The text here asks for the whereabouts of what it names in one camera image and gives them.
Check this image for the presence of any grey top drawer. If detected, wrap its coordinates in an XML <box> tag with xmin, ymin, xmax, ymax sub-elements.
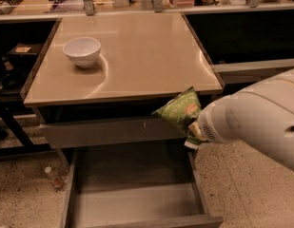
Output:
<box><xmin>40</xmin><ymin>116</ymin><xmax>186</xmax><ymax>149</ymax></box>

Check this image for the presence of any grey metal rail right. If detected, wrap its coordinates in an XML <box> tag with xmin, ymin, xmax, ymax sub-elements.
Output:
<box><xmin>212</xmin><ymin>59</ymin><xmax>294</xmax><ymax>84</ymax></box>

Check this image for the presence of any grey open middle drawer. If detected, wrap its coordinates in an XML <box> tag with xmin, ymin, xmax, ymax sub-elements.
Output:
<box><xmin>61</xmin><ymin>141</ymin><xmax>224</xmax><ymax>228</ymax></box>

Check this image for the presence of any white ceramic bowl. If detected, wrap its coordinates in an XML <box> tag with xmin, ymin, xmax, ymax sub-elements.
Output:
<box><xmin>63</xmin><ymin>37</ymin><xmax>101</xmax><ymax>68</ymax></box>

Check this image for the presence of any clear plastic bottle on floor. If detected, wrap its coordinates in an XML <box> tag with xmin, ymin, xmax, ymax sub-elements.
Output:
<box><xmin>44</xmin><ymin>166</ymin><xmax>64</xmax><ymax>190</ymax></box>

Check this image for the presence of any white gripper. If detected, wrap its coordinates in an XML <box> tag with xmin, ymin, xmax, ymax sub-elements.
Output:
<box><xmin>188</xmin><ymin>98</ymin><xmax>237</xmax><ymax>143</ymax></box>

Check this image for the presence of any green jalapeno chip bag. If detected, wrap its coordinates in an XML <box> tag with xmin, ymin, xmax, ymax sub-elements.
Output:
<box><xmin>152</xmin><ymin>87</ymin><xmax>203</xmax><ymax>150</ymax></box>

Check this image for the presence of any black shelf unit left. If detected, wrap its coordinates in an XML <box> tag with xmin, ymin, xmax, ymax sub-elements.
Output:
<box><xmin>0</xmin><ymin>19</ymin><xmax>59</xmax><ymax>157</ymax></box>

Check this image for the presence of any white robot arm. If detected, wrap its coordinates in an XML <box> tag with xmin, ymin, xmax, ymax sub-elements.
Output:
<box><xmin>189</xmin><ymin>69</ymin><xmax>294</xmax><ymax>171</ymax></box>

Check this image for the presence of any grey cabinet with beige top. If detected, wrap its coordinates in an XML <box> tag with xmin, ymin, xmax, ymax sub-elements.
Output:
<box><xmin>20</xmin><ymin>10</ymin><xmax>225</xmax><ymax>150</ymax></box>

